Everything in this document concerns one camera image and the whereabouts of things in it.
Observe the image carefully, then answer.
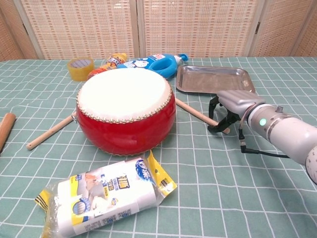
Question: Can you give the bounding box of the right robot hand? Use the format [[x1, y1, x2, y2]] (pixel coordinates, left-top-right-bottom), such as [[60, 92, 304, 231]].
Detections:
[[207, 89, 265, 134]]

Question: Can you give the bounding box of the wooden drumstick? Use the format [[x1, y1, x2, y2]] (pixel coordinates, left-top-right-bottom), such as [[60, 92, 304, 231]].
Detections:
[[175, 99, 230, 135], [26, 113, 77, 151]]

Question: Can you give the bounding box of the metal tray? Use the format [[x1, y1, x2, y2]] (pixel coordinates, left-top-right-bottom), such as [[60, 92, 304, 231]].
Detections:
[[175, 64, 256, 96]]

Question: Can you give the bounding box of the red drum white skin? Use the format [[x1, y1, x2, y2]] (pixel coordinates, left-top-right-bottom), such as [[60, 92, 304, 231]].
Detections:
[[75, 67, 177, 157]]

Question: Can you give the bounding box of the green checkered tablecloth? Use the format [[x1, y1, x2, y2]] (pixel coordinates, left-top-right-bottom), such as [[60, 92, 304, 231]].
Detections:
[[0, 56, 317, 238]]

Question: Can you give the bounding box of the blue detergent bottle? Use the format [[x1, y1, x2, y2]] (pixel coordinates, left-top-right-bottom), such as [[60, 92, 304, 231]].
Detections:
[[116, 53, 190, 80]]

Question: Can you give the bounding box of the orange drink bottle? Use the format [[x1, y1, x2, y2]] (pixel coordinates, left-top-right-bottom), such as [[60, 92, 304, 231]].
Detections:
[[87, 53, 128, 80]]

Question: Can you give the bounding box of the yellow tape roll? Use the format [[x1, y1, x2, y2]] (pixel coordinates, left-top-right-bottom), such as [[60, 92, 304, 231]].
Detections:
[[67, 57, 96, 82]]

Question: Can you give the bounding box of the woven bamboo folding screen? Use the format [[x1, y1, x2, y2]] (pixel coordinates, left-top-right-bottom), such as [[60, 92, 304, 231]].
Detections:
[[0, 0, 317, 60]]

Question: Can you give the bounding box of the thick wooden rod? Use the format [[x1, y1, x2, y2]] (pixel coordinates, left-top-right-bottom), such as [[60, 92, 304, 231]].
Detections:
[[0, 113, 17, 153]]

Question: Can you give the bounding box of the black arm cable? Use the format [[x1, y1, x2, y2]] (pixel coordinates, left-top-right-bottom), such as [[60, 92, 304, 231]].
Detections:
[[237, 116, 291, 159]]

